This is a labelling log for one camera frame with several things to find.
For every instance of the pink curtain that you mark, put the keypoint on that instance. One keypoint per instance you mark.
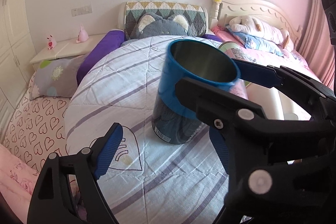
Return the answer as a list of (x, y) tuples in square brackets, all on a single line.
[(316, 47)]

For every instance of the cream wooden bed headboard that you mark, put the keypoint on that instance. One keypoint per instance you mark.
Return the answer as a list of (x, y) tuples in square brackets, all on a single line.
[(222, 13)]

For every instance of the pink green cylindrical can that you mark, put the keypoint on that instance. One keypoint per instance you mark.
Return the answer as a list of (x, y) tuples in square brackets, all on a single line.
[(235, 51)]

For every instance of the pink rabbit figurine plain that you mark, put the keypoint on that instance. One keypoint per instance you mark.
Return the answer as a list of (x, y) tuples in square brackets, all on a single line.
[(82, 36)]

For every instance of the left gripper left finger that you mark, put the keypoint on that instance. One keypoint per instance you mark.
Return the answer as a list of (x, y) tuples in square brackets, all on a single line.
[(52, 200)]

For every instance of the purple bolster pillow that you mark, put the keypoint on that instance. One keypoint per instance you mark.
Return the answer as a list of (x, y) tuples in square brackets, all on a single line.
[(114, 46)]

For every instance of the quilted diamond pattern headboard cover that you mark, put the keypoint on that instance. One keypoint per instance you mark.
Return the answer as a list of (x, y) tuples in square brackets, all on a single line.
[(130, 12)]

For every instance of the pink rabbit figurine heart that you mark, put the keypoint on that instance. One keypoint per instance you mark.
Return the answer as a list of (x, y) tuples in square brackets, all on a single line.
[(51, 43)]

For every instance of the cream white wardrobe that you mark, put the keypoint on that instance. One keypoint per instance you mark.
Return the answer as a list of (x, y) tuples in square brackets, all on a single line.
[(16, 52)]

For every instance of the heart pattern bed sheet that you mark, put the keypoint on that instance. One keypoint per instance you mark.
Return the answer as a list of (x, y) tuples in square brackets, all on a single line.
[(36, 128)]

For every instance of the white bedside table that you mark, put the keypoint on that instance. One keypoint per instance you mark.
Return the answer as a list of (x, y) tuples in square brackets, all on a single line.
[(66, 48)]

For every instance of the blue cartoon pillow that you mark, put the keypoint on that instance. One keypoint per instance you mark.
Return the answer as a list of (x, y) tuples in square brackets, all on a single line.
[(255, 43)]

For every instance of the pink floral quilt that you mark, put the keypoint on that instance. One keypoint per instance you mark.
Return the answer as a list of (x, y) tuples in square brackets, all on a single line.
[(17, 183)]

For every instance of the grey flower pillow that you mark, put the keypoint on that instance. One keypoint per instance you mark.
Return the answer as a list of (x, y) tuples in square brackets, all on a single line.
[(56, 78)]

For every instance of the blue black metal cup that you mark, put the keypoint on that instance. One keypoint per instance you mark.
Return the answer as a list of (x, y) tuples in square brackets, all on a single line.
[(187, 64)]

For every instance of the white pink plush toy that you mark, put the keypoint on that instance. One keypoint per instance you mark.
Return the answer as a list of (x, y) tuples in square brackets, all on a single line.
[(253, 26)]

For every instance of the white wall socket panel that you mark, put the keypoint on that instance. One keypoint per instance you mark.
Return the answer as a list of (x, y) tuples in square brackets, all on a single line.
[(81, 10)]

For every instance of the grey bear plush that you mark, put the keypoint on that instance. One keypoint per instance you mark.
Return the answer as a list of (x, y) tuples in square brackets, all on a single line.
[(151, 24)]

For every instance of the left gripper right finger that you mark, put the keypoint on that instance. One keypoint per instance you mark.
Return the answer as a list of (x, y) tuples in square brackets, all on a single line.
[(279, 171)]

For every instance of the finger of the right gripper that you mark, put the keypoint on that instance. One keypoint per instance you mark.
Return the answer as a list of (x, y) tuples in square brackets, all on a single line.
[(266, 76)]

